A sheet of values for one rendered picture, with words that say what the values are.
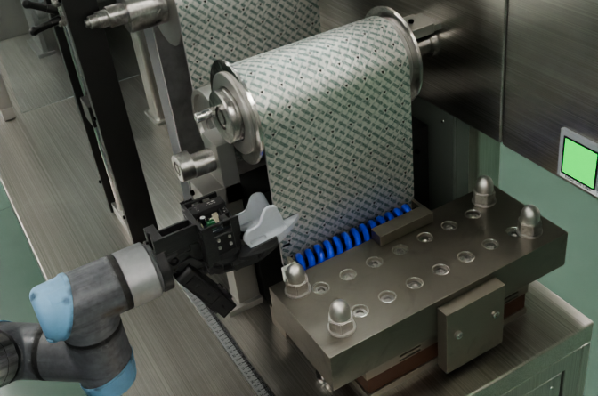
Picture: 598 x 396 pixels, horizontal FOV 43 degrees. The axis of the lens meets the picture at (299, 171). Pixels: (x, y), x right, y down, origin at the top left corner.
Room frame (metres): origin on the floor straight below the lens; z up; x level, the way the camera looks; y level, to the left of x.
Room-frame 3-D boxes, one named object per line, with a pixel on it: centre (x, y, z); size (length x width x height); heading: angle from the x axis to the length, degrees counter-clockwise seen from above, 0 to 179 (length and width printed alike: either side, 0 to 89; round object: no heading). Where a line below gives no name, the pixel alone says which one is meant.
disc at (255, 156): (0.89, 0.07, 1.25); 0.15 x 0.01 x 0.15; 26
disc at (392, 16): (1.01, -0.16, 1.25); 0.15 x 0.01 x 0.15; 26
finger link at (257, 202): (0.85, 0.06, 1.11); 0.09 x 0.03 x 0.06; 117
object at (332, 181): (0.89, -0.06, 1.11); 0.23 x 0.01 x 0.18; 116
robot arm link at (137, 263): (0.76, 0.22, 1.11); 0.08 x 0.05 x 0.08; 26
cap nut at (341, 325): (0.69, -0.03, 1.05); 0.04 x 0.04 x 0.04
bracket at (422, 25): (1.03, -0.20, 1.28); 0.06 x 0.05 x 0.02; 116
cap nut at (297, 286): (0.77, 0.02, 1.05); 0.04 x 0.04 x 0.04
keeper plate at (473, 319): (0.73, -0.21, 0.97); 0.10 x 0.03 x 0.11; 116
